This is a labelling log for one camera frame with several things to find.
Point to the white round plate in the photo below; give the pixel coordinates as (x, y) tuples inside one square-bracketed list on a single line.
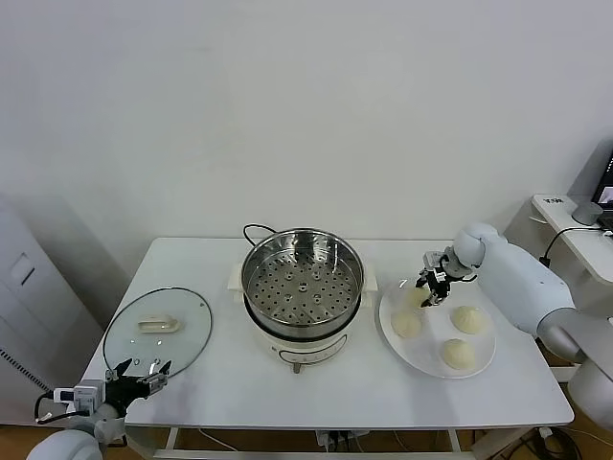
[(421, 354)]

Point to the white table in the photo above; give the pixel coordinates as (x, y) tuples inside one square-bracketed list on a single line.
[(239, 383)]

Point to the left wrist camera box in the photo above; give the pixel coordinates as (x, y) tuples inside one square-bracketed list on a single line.
[(81, 395)]

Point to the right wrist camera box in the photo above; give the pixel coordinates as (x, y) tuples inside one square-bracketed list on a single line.
[(433, 259)]

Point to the perforated steel steamer basket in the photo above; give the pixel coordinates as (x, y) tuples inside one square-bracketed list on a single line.
[(325, 297)]

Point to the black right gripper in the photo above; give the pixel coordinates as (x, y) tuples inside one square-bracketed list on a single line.
[(438, 280)]

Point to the grey desk stand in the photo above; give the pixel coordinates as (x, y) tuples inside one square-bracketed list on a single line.
[(588, 213)]

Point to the grey metal cabinet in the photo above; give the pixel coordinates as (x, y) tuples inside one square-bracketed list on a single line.
[(33, 311)]

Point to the white side desk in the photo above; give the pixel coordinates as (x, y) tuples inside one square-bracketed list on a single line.
[(582, 244)]

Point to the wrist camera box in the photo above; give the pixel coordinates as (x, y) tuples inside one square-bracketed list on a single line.
[(81, 395), (433, 259)]

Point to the white steamed baozi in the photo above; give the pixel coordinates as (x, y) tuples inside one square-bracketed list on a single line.
[(470, 319), (407, 324), (459, 353), (413, 298)]

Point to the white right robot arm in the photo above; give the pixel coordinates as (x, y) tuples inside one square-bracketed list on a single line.
[(517, 273)]

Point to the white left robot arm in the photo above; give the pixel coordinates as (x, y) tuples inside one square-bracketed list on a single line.
[(62, 445)]

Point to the black laptop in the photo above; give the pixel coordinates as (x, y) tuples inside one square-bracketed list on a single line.
[(606, 187)]

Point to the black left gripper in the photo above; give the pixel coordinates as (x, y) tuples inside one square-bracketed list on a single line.
[(122, 393)]

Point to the cream electric cooker base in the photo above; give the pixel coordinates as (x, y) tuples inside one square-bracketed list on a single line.
[(306, 347)]

